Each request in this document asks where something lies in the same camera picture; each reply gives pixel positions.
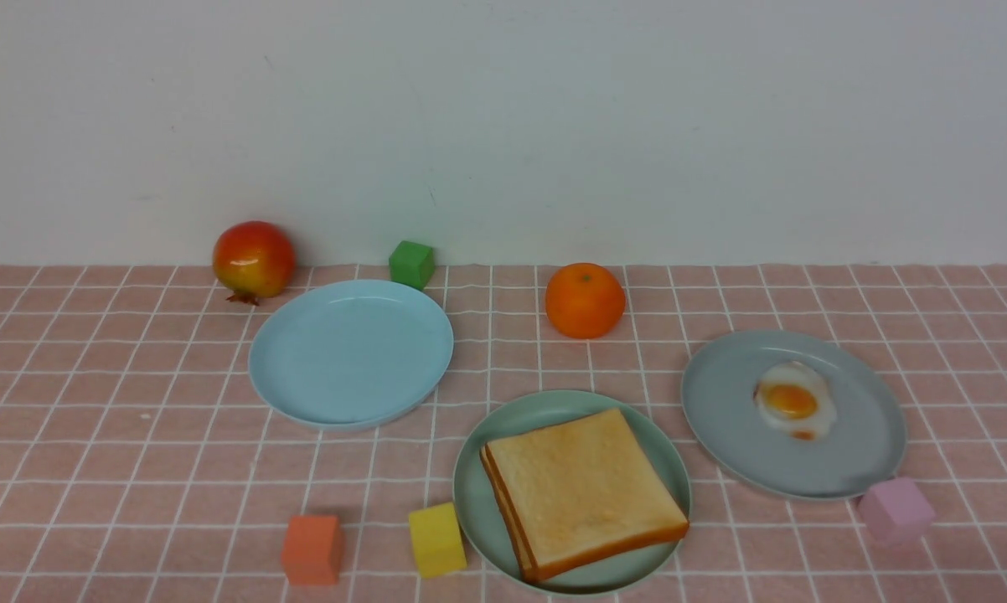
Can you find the orange fruit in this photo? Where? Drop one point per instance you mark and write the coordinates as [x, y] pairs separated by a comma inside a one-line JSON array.
[[584, 301]]

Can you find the grey plate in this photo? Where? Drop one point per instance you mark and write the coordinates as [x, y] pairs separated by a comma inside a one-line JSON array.
[[859, 437]]

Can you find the yellow cube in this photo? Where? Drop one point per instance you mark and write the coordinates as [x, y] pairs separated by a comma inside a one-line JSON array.
[[436, 540]]

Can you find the toast slice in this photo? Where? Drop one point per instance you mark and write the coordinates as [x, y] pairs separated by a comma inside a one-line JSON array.
[[584, 491], [518, 540]]

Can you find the light blue plate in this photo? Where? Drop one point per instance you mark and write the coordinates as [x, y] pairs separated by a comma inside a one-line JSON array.
[[352, 355]]

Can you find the rear fried egg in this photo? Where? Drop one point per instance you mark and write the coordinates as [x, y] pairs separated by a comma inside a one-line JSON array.
[[795, 399]]

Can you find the pink cube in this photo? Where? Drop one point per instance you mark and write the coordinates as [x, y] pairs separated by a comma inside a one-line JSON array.
[[896, 511]]

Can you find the red yellow pomegranate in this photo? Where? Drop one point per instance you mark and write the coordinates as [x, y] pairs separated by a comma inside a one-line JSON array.
[[254, 260]]

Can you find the orange cube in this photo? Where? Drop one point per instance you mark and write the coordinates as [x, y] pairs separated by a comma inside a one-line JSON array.
[[312, 554]]

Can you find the green cube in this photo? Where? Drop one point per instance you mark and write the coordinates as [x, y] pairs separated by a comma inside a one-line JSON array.
[[412, 264]]

